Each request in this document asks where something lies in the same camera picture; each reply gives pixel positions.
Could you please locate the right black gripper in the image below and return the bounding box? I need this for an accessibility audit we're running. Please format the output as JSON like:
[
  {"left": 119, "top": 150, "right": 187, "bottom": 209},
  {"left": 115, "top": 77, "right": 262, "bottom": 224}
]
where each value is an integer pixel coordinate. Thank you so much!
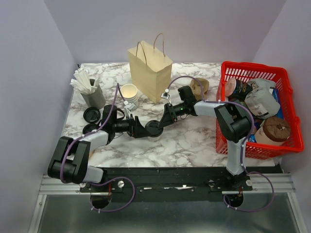
[{"left": 158, "top": 102, "right": 187, "bottom": 129}]

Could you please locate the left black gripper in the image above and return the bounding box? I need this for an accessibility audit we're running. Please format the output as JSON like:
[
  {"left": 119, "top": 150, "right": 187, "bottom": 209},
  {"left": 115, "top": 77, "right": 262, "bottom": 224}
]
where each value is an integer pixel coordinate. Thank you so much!
[{"left": 113, "top": 114, "right": 152, "bottom": 138}]

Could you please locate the black coffee cup lid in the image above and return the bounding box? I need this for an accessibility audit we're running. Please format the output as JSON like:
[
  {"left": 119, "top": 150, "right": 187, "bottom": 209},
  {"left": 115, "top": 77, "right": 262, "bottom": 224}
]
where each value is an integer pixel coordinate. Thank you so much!
[{"left": 145, "top": 120, "right": 163, "bottom": 137}]

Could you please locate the white paper cup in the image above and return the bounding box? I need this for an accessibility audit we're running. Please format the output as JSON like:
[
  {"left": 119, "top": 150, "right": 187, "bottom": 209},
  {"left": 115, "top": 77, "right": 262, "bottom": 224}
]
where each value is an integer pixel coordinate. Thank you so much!
[{"left": 148, "top": 135, "right": 161, "bottom": 142}]

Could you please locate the brown cardboard cup carrier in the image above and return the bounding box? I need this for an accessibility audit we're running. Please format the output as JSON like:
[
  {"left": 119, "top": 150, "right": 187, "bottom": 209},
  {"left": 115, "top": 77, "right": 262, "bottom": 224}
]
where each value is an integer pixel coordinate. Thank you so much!
[{"left": 190, "top": 78, "right": 209, "bottom": 100}]

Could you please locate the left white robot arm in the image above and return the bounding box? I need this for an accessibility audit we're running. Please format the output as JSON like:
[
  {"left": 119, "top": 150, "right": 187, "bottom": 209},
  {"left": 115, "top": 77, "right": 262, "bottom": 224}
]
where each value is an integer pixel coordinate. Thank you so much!
[{"left": 48, "top": 105, "right": 151, "bottom": 192}]

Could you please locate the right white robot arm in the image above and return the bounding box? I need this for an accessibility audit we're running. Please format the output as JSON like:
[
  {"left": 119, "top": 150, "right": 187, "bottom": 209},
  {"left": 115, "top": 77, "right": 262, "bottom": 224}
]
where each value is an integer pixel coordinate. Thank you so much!
[{"left": 158, "top": 86, "right": 253, "bottom": 190}]

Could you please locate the stack of white paper cups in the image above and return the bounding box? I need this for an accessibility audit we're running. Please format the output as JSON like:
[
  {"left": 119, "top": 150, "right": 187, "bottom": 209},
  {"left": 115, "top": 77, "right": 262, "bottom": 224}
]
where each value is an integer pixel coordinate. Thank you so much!
[{"left": 121, "top": 83, "right": 138, "bottom": 107}]

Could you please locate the brown paper bag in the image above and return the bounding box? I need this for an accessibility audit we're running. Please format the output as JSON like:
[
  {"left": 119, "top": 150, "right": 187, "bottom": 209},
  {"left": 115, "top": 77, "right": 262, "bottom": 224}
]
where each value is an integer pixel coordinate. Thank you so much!
[{"left": 128, "top": 40, "right": 173, "bottom": 103}]

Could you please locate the grey straw holder cup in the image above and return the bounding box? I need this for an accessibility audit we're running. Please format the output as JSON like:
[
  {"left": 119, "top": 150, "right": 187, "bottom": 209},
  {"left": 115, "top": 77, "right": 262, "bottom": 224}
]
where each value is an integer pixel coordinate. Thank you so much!
[{"left": 81, "top": 85, "right": 106, "bottom": 109}]

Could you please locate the dark printed cup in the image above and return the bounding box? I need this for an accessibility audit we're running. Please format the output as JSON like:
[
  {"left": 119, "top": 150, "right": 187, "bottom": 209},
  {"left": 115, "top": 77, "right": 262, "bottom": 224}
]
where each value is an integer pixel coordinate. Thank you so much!
[{"left": 225, "top": 78, "right": 253, "bottom": 101}]

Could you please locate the white wrapped straws bundle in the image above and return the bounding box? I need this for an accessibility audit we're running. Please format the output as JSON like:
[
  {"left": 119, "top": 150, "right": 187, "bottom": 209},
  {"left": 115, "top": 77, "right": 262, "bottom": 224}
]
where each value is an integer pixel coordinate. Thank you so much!
[{"left": 70, "top": 68, "right": 99, "bottom": 95}]

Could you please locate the blue drink can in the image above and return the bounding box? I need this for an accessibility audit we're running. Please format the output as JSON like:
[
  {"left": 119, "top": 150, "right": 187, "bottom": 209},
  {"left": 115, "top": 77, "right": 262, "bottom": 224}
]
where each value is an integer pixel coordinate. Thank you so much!
[{"left": 248, "top": 134, "right": 257, "bottom": 143}]

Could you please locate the grey plastic bag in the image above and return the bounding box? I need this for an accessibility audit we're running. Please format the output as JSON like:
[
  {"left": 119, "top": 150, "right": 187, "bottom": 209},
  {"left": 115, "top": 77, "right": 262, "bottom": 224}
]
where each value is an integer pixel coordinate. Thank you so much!
[{"left": 245, "top": 78, "right": 280, "bottom": 119}]

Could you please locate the blue box in basket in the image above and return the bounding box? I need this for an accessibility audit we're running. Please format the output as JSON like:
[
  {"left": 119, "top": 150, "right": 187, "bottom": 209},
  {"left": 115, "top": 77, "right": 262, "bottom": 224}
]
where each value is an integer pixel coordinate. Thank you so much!
[{"left": 272, "top": 88, "right": 284, "bottom": 119}]

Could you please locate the brown lidded tub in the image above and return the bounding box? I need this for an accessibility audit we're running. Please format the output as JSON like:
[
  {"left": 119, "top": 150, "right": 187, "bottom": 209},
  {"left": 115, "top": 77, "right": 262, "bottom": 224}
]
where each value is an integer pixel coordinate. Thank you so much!
[{"left": 255, "top": 116, "right": 291, "bottom": 146}]

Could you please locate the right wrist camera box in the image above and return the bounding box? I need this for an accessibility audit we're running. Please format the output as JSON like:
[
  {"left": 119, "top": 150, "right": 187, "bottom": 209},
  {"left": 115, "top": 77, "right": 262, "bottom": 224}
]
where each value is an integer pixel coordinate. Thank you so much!
[{"left": 161, "top": 89, "right": 172, "bottom": 103}]

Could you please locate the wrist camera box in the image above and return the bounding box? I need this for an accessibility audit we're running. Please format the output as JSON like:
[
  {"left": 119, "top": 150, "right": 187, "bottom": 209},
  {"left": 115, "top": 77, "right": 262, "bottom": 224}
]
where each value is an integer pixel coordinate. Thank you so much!
[
  {"left": 161, "top": 89, "right": 172, "bottom": 103},
  {"left": 123, "top": 101, "right": 137, "bottom": 117}
]

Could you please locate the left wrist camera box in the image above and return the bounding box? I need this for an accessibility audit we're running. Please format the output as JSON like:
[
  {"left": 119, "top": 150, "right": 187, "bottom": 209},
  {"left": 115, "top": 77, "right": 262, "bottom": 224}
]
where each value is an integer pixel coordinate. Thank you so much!
[{"left": 123, "top": 101, "right": 137, "bottom": 117}]

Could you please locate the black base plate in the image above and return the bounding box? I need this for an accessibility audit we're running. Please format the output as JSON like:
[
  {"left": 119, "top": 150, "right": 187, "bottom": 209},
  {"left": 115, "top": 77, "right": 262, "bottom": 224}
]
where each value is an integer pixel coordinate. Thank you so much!
[{"left": 80, "top": 166, "right": 282, "bottom": 205}]

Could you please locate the aluminium rail frame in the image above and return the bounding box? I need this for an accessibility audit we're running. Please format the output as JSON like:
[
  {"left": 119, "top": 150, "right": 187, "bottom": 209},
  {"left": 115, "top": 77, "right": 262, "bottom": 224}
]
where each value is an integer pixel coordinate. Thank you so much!
[{"left": 28, "top": 173, "right": 308, "bottom": 233}]

